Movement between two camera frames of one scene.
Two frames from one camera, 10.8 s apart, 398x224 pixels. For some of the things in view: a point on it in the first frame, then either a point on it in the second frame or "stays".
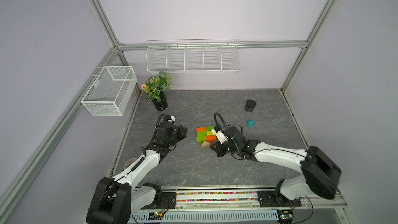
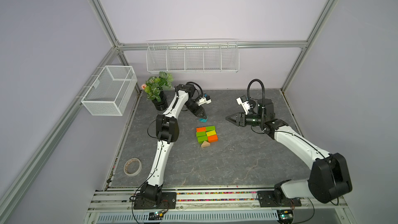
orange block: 211,138 stays
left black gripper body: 176,136 -> 193,106
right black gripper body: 225,148 -> 253,120
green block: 199,139 stays
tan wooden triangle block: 205,143 stays
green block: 201,134 stays
